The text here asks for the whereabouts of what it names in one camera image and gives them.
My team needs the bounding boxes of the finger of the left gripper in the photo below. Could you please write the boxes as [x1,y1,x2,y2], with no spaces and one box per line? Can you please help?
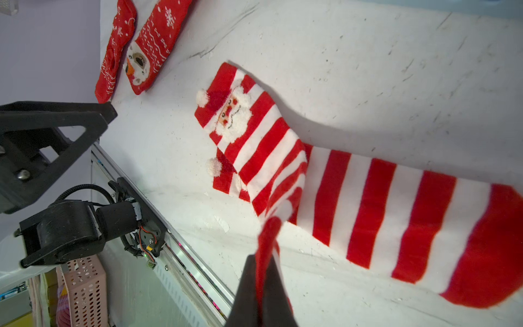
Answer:
[1,101,117,214]

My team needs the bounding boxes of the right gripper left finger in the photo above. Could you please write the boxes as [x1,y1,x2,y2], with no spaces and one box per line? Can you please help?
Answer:
[224,255,260,327]

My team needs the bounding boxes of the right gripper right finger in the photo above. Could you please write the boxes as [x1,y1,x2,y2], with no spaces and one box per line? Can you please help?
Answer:
[263,258,298,327]

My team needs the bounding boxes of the red white striped sock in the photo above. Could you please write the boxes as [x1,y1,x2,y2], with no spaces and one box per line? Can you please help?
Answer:
[291,145,522,308]
[195,63,308,302]

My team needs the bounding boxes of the light blue plastic basket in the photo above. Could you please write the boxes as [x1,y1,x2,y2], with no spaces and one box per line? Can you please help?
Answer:
[369,0,522,20]

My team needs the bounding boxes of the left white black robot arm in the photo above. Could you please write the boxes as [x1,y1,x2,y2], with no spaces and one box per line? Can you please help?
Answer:
[1,102,138,268]

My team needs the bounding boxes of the red bear face sock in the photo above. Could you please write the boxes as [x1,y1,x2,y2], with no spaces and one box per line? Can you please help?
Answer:
[124,0,192,95]

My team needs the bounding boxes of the red lettered sock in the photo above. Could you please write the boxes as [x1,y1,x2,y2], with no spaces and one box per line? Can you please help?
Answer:
[95,0,137,104]

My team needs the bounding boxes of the pink plastic basket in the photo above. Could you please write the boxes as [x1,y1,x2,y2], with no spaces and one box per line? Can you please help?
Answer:
[56,256,109,326]

